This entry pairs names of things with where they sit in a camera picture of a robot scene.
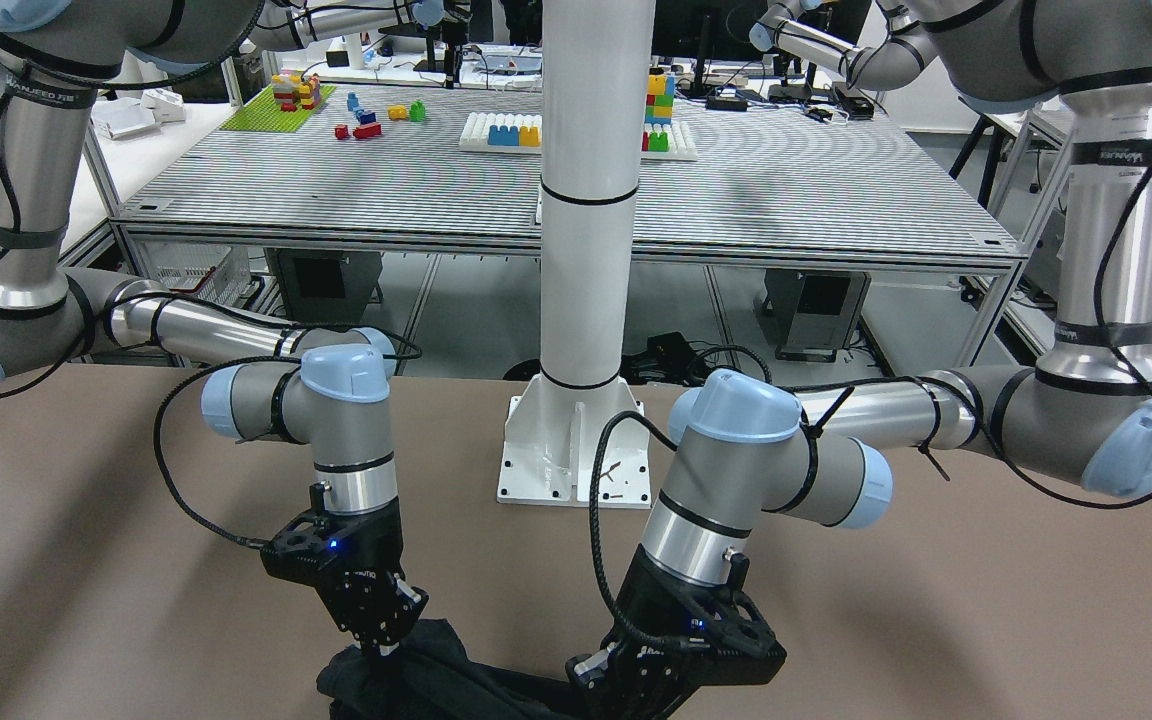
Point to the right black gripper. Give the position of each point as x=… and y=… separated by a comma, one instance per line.
x=372, y=560

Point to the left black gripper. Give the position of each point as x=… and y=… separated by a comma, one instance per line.
x=648, y=607

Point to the black printed t-shirt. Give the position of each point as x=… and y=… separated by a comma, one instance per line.
x=430, y=676

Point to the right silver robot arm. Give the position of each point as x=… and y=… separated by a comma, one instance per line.
x=326, y=388

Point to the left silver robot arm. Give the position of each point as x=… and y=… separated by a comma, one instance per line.
x=1084, y=413

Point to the white plastic basket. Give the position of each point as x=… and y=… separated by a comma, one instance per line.
x=207, y=271

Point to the striped workbench table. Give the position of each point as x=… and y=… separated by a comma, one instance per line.
x=768, y=188

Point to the white block tray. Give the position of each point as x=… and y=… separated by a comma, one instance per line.
x=498, y=132

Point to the green lego baseplate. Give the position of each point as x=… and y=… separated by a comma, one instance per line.
x=264, y=114

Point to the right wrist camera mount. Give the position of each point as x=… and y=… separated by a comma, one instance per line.
x=305, y=550

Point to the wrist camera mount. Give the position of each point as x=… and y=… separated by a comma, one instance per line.
x=740, y=646
x=305, y=550

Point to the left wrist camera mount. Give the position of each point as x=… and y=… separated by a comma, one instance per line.
x=740, y=646

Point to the white pedestal column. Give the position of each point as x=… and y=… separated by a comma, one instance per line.
x=595, y=56

